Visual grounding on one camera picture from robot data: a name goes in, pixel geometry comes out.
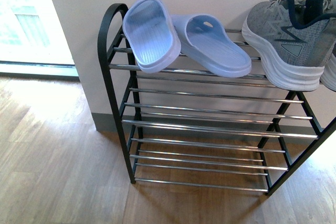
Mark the black metal shoe rack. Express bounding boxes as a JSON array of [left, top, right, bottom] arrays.
[[97, 4, 335, 195]]

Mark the light blue slide sandal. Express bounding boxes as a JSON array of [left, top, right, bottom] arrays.
[[172, 14, 251, 78], [123, 0, 181, 73]]

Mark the dark window frame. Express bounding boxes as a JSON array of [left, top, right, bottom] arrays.
[[1, 60, 79, 81]]

